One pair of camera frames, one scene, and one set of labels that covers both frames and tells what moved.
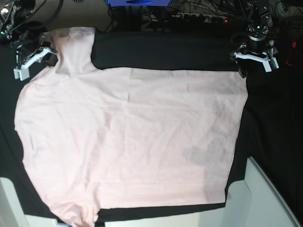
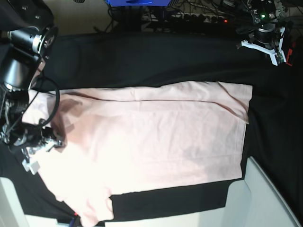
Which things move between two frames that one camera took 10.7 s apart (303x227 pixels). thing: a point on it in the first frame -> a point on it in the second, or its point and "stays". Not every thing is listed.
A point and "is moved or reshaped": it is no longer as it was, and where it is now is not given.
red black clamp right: (294, 45) stays
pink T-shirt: (93, 138) is moved or reshaped
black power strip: (198, 18) stays
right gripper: (256, 43) -> (268, 36)
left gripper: (30, 42) -> (32, 137)
